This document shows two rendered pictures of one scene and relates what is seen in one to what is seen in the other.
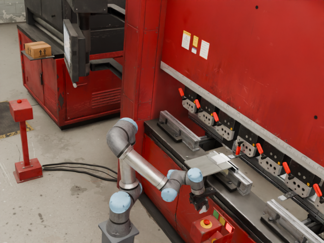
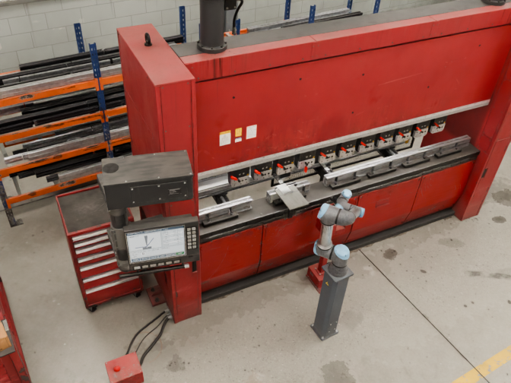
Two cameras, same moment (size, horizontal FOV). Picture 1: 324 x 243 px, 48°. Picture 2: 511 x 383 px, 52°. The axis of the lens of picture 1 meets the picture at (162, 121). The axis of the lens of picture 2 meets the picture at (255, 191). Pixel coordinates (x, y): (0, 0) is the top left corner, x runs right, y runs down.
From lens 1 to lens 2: 379 cm
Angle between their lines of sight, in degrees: 67
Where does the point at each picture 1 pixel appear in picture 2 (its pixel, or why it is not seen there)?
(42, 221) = not seen: outside the picture
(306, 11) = (338, 64)
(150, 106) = not seen: hidden behind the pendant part
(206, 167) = (296, 198)
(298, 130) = (343, 126)
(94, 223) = (232, 345)
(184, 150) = (249, 213)
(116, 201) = (345, 251)
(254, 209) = (322, 189)
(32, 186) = not seen: outside the picture
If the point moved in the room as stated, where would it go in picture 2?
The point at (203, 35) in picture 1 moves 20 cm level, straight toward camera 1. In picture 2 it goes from (247, 123) to (274, 128)
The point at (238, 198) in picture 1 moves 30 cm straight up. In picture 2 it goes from (311, 194) to (315, 167)
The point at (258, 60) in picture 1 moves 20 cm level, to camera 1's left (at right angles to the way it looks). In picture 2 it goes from (308, 108) to (306, 122)
